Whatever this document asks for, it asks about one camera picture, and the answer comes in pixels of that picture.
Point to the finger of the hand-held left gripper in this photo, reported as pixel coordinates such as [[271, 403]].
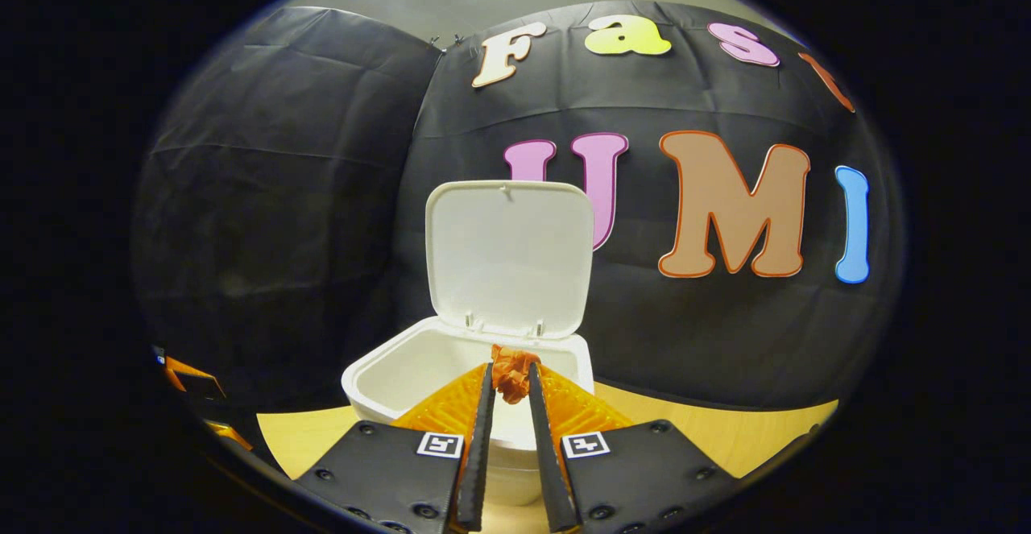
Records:
[[197, 381], [229, 435]]

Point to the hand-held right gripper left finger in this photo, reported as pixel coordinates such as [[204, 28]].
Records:
[[482, 437]]

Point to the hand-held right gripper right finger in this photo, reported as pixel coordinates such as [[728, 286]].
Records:
[[544, 453]]

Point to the orange paper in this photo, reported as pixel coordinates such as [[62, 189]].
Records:
[[514, 373]]

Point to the white desktop garbage bin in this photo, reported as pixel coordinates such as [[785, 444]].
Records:
[[507, 252]]

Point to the wooden desktop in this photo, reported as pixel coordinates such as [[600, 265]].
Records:
[[725, 437]]

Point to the black backdrop cloth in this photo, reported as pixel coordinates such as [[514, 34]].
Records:
[[282, 196]]

